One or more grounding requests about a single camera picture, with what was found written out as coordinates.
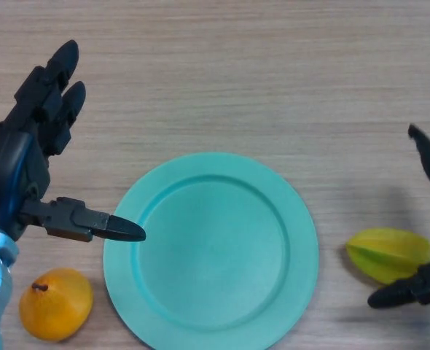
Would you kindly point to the green round plate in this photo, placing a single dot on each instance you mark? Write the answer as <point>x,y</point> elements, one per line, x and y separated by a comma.
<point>211,251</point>

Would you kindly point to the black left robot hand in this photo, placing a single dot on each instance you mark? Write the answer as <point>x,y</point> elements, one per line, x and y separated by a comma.
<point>11,156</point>

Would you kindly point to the yellow starfruit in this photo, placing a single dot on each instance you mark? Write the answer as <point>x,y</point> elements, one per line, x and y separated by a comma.
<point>390,253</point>

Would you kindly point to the orange pear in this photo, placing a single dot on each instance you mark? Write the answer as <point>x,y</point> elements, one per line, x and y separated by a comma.
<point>54,306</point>

